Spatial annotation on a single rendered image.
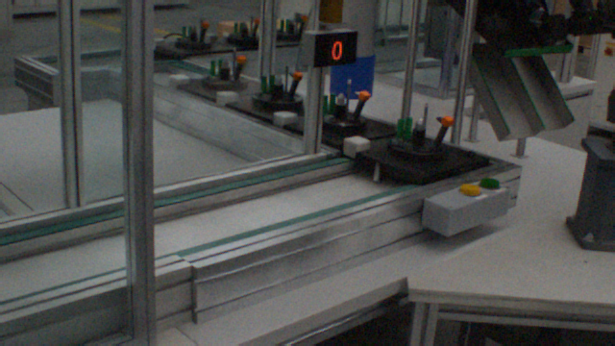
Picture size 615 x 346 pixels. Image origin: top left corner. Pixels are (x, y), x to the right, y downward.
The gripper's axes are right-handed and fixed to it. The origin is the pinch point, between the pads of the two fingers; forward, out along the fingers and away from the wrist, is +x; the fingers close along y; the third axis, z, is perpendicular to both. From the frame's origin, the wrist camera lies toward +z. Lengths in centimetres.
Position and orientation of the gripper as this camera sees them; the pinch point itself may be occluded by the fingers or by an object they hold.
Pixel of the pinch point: (556, 26)
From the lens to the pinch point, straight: 197.4
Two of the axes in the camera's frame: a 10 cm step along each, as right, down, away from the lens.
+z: -1.3, -9.7, -1.9
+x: -5.9, -0.7, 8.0
